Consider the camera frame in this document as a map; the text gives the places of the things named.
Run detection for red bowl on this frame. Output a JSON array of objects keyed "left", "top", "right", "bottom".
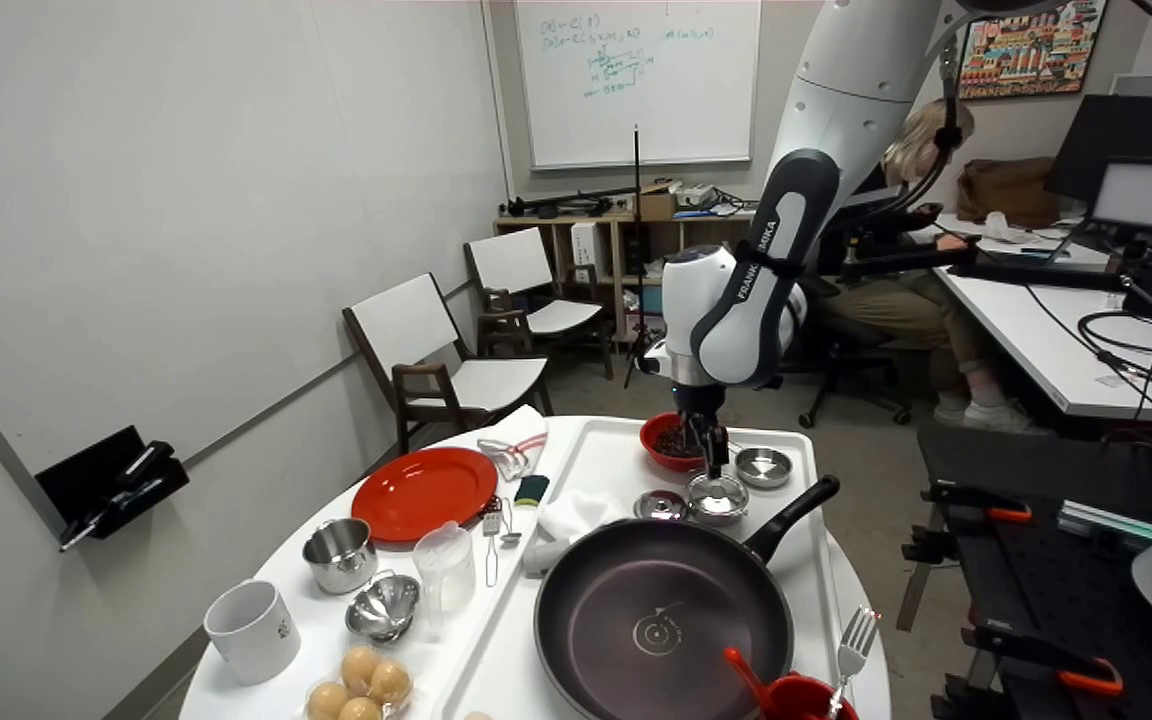
[{"left": 641, "top": 411, "right": 706, "bottom": 477}]

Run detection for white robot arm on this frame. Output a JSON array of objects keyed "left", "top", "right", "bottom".
[{"left": 647, "top": 0, "right": 1026, "bottom": 477}]

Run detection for white folding chair near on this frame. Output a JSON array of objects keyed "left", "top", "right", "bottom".
[{"left": 346, "top": 273, "right": 554, "bottom": 449}]

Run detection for wooden shelf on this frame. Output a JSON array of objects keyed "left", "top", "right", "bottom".
[{"left": 497, "top": 183, "right": 753, "bottom": 338}]

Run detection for clear plastic cup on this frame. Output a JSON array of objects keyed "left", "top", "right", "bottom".
[{"left": 413, "top": 522, "right": 478, "bottom": 615}]

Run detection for black wall bracket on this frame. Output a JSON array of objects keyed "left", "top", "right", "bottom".
[{"left": 41, "top": 427, "right": 187, "bottom": 549}]

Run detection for tilted steel bowl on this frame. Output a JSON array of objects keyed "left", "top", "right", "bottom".
[{"left": 346, "top": 573, "right": 420, "bottom": 645}]

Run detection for silver pot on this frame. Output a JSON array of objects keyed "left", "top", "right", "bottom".
[{"left": 737, "top": 449, "right": 791, "bottom": 492}]

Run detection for white folding chair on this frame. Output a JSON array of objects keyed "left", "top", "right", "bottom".
[
  {"left": 346, "top": 273, "right": 554, "bottom": 449},
  {"left": 467, "top": 226, "right": 608, "bottom": 352}
]

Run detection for white plastic tray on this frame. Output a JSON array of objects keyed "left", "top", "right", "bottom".
[{"left": 433, "top": 417, "right": 840, "bottom": 720}]

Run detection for silver fork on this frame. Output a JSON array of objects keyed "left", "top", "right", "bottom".
[{"left": 827, "top": 607, "right": 880, "bottom": 720}]

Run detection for red measuring cup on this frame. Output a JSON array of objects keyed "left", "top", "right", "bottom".
[{"left": 725, "top": 645, "right": 862, "bottom": 720}]

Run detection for computer monitor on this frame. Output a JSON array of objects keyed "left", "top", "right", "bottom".
[{"left": 1048, "top": 94, "right": 1152, "bottom": 233}]

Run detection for black orange clamp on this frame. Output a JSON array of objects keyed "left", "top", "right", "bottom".
[{"left": 926, "top": 479, "right": 1032, "bottom": 527}]

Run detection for white folding chair far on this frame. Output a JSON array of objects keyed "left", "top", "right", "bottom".
[{"left": 467, "top": 226, "right": 608, "bottom": 352}]

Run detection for seated person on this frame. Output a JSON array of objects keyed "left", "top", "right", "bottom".
[{"left": 810, "top": 94, "right": 1010, "bottom": 433}]

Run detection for white desk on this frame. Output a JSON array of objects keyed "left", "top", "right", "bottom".
[{"left": 937, "top": 266, "right": 1152, "bottom": 420}]

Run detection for whiteboard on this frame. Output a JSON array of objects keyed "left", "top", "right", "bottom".
[{"left": 518, "top": 0, "right": 761, "bottom": 173}]

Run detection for small silver bowl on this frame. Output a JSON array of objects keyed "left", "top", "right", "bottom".
[{"left": 634, "top": 487, "right": 692, "bottom": 518}]

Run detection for large black frying pan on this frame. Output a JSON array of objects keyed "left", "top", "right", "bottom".
[{"left": 538, "top": 477, "right": 840, "bottom": 720}]

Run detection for steel cup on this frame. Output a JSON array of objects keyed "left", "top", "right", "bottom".
[{"left": 301, "top": 518, "right": 376, "bottom": 595}]

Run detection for round white table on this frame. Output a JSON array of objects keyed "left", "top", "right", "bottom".
[{"left": 179, "top": 417, "right": 868, "bottom": 720}]

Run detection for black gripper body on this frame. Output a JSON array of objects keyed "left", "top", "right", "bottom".
[{"left": 674, "top": 385, "right": 725, "bottom": 440}]

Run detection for round bread rolls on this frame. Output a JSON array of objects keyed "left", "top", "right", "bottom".
[{"left": 304, "top": 645, "right": 413, "bottom": 720}]

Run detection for white mug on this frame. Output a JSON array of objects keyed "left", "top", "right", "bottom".
[{"left": 203, "top": 580, "right": 301, "bottom": 685}]

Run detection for red plate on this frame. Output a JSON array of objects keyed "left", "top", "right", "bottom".
[{"left": 352, "top": 449, "right": 497, "bottom": 549}]

